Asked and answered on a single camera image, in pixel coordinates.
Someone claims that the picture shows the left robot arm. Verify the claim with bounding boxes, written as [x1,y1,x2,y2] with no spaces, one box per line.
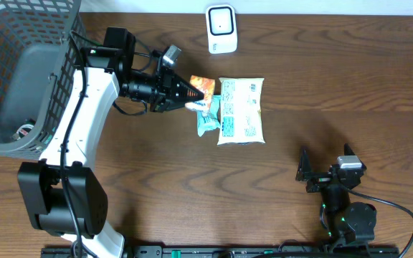
[17,27,203,257]

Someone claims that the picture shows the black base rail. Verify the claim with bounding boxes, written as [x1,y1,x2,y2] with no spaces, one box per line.
[40,244,400,258]

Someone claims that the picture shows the white barcode scanner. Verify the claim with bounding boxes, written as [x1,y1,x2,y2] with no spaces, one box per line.
[205,4,238,54]

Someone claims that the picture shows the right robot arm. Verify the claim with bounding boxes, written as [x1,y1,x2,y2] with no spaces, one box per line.
[295,144,376,253]

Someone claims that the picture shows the white snack bag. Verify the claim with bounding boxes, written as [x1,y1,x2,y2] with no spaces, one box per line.
[217,77,265,145]

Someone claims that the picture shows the orange small box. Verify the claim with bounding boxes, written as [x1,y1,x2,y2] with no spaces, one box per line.
[185,75,215,113]

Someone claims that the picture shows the grey plastic mesh basket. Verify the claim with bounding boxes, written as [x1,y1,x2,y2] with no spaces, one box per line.
[0,0,87,160]

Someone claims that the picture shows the teal small packet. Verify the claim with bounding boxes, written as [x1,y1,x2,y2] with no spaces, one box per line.
[196,95,221,137]

